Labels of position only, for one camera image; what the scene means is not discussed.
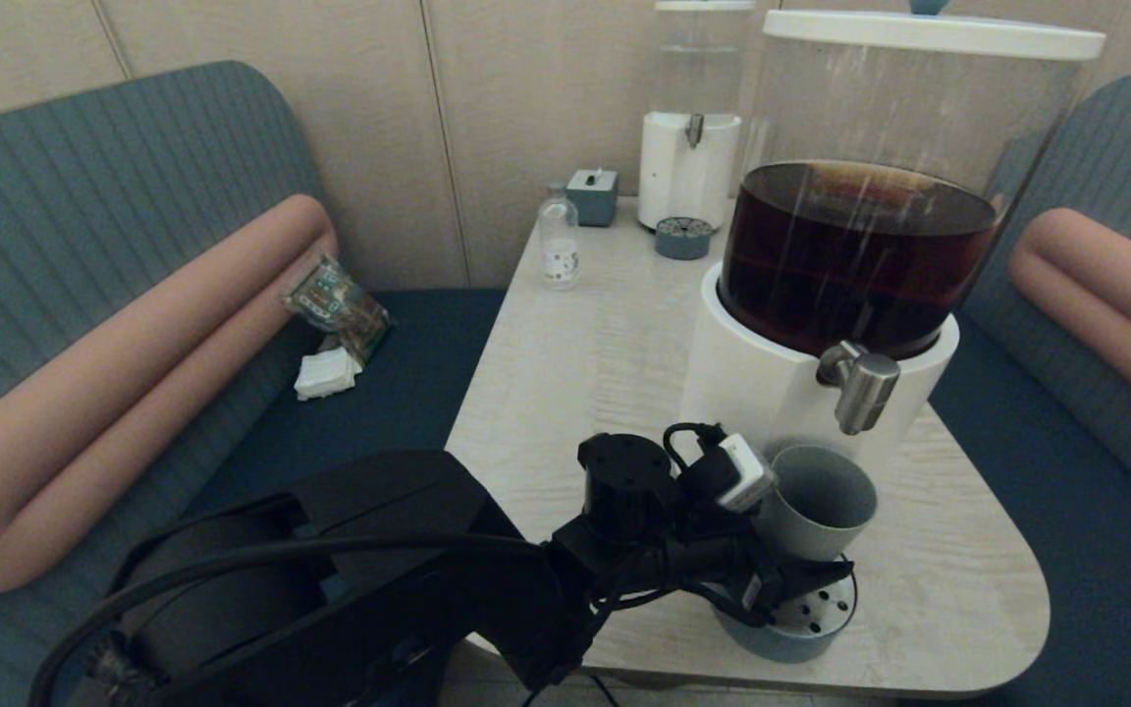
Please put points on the large white tea dispenser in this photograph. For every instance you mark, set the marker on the large white tea dispenser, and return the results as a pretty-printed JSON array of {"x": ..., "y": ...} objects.
[{"x": 772, "y": 373}]

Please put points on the small blue-grey drip tray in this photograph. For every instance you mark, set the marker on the small blue-grey drip tray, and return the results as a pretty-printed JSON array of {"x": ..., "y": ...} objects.
[{"x": 683, "y": 239}]

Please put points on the transparent snack packet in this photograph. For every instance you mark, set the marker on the transparent snack packet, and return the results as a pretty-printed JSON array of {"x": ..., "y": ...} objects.
[{"x": 335, "y": 299}]

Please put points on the large blue-grey drip tray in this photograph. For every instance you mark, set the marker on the large blue-grey drip tray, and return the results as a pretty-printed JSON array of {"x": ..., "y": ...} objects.
[{"x": 806, "y": 619}]

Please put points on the silver dispenser tap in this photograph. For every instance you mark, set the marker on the silver dispenser tap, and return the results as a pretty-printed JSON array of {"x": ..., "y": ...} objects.
[{"x": 860, "y": 385}]

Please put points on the teal upholstered bench sofa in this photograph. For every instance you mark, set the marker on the teal upholstered bench sofa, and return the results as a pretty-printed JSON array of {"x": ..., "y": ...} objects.
[
  {"x": 84, "y": 177},
  {"x": 1115, "y": 147}
]

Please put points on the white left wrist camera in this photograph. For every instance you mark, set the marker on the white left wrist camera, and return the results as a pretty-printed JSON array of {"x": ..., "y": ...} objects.
[{"x": 744, "y": 474}]

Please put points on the pink bolster cushion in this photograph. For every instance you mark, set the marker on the pink bolster cushion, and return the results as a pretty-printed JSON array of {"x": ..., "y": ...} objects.
[
  {"x": 134, "y": 393},
  {"x": 1105, "y": 285}
]

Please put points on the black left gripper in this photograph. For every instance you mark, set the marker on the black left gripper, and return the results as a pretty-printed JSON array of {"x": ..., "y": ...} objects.
[{"x": 703, "y": 560}]

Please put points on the small white water dispenser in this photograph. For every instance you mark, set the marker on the small white water dispenser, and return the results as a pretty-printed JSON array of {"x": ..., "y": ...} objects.
[{"x": 683, "y": 177}]

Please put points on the blue-grey tissue box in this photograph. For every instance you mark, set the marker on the blue-grey tissue box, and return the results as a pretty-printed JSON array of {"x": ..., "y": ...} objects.
[{"x": 592, "y": 199}]

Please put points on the grey plastic cup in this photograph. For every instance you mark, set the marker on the grey plastic cup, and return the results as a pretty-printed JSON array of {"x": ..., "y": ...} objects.
[{"x": 816, "y": 501}]

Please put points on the clear plastic bottle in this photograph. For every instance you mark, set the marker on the clear plastic bottle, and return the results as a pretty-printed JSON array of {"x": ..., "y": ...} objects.
[{"x": 559, "y": 255}]

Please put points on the white folded napkin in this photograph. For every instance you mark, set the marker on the white folded napkin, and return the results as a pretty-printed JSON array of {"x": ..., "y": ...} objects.
[{"x": 327, "y": 373}]

